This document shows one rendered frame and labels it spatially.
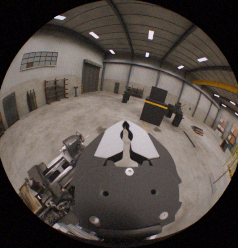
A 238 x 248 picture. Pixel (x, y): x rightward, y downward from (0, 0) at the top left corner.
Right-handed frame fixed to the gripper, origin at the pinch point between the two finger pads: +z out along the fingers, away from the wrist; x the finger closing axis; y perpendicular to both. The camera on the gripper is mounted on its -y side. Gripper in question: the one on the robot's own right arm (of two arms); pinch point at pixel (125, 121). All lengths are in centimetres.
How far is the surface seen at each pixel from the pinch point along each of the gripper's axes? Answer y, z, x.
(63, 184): 66, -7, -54
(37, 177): 51, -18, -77
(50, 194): 55, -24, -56
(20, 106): -17, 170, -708
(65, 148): 41, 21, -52
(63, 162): 65, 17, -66
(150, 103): 71, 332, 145
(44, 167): 57, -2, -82
